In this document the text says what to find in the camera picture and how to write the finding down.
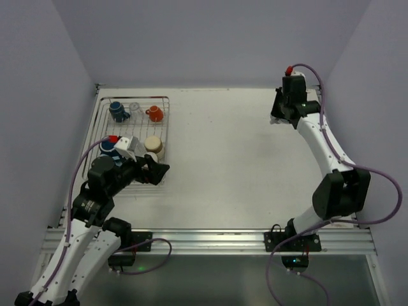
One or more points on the dark blue mug front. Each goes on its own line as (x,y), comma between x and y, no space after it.
(107,148)

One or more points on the light blue cup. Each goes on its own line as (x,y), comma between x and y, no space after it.
(118,160)

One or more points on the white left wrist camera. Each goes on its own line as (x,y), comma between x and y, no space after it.
(130,147)

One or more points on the black controller box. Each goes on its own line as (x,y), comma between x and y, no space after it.
(297,264)
(121,260)

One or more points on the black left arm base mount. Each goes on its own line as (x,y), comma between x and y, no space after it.
(137,241)

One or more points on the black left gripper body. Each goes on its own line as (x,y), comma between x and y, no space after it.
(145,169)

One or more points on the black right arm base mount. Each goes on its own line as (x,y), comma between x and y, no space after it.
(291,240)

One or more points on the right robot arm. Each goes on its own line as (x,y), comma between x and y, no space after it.
(343,189)

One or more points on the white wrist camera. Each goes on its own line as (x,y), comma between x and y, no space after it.
(130,147)
(292,72)

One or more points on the black left controller box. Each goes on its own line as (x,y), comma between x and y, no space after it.
(121,260)

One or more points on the black right controller box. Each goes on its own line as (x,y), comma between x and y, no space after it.
(297,264)

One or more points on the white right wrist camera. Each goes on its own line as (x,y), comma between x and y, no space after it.
(292,72)

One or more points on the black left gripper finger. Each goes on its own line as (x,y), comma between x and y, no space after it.
(141,161)
(155,172)

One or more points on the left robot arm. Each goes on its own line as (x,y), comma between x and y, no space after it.
(91,236)

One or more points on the dark blue mug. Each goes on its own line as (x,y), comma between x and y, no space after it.
(118,112)
(107,148)

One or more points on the aluminium frame rail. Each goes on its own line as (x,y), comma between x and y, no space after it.
(334,241)

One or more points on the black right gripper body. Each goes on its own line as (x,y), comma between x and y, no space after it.
(277,108)

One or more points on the orange ceramic cup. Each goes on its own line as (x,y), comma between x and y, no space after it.
(155,114)

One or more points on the dark blue mug rear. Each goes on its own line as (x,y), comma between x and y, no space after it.
(118,112)

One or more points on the clear glass cup rear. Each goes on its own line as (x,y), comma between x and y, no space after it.
(136,113)

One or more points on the metal wire dish rack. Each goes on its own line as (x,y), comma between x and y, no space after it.
(103,125)

